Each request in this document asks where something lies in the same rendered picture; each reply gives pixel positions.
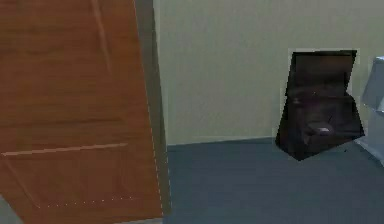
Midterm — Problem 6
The black waste bin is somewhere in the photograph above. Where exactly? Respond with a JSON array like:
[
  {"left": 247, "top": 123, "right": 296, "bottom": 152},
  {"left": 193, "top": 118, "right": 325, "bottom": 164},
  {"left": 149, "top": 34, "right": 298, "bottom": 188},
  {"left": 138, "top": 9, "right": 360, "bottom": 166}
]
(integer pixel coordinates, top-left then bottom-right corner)
[{"left": 274, "top": 49, "right": 366, "bottom": 162}]

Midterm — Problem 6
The brown wooden room door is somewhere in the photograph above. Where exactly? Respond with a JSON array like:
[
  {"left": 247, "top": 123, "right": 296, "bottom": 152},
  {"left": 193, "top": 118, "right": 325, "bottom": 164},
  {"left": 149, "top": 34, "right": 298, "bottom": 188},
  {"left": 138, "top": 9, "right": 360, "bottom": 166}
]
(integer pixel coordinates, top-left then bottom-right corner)
[{"left": 0, "top": 0, "right": 172, "bottom": 224}]

